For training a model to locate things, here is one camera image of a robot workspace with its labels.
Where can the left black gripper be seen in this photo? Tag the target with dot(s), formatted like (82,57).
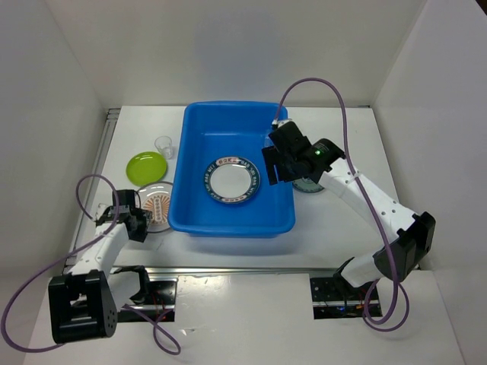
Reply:
(144,216)

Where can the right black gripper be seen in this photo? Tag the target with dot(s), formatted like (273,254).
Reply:
(270,155)

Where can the orange sunburst pattern plate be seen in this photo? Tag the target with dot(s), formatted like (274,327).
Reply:
(156,199)

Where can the small blue patterned plate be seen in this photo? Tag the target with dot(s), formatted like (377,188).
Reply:
(307,186)

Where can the dark green lettered plate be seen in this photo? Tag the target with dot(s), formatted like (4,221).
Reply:
(231,179)

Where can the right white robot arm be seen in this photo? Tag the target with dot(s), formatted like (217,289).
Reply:
(408,235)

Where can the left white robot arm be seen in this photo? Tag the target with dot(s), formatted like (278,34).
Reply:
(84,303)

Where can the blue plastic bin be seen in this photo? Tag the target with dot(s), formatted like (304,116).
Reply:
(227,128)

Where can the green plastic plate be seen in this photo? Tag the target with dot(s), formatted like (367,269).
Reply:
(145,168)

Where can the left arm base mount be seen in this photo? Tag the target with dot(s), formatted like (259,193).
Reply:
(149,292)

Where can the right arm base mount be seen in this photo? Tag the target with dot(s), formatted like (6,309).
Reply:
(329,303)

